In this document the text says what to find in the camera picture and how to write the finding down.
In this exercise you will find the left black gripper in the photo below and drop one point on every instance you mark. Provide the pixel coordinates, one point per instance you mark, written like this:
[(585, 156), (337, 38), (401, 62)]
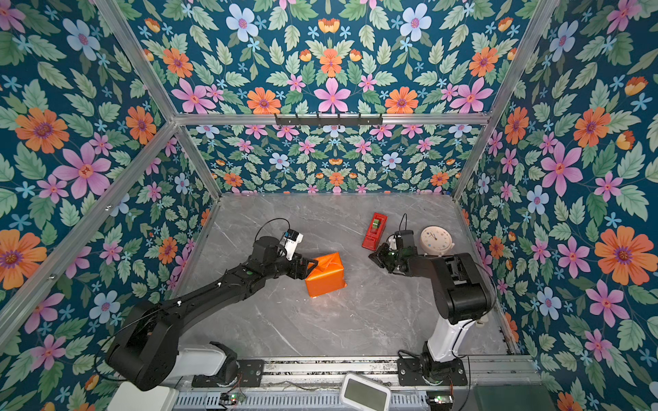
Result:
[(296, 273)]

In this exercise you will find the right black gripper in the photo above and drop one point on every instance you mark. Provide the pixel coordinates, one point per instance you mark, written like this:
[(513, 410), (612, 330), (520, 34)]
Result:
[(382, 252)]

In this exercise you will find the yellow orange wrapping paper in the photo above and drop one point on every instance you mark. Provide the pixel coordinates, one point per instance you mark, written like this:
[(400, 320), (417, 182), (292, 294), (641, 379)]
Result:
[(327, 276)]

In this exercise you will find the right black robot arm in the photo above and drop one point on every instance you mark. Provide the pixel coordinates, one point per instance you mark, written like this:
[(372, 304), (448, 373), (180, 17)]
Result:
[(462, 298)]

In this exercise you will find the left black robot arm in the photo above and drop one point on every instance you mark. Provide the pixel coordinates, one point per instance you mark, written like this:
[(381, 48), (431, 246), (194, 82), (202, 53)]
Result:
[(146, 351)]

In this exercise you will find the white box device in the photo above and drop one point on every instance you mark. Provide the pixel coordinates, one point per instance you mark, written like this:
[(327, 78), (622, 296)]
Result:
[(129, 398)]

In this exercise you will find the red tape dispenser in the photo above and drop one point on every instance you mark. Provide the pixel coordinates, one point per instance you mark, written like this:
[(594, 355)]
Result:
[(375, 231)]

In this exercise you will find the pink round alarm clock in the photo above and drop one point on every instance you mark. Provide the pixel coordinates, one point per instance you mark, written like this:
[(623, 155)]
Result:
[(436, 241)]

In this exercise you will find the white timer display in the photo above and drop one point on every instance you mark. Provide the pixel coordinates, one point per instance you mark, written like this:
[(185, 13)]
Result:
[(360, 393)]

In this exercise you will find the green mat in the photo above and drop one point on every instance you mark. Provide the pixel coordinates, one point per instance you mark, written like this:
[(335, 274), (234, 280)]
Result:
[(513, 397)]

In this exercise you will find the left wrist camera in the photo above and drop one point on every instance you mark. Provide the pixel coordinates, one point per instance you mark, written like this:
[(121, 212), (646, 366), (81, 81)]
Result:
[(291, 239)]

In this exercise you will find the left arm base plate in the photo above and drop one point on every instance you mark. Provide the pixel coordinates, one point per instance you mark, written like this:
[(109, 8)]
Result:
[(234, 373)]

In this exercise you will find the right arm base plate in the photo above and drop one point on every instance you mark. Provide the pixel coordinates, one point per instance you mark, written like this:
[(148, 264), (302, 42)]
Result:
[(421, 369)]

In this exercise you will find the black hook rail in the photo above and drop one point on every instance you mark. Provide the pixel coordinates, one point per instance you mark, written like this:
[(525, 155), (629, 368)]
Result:
[(317, 120)]

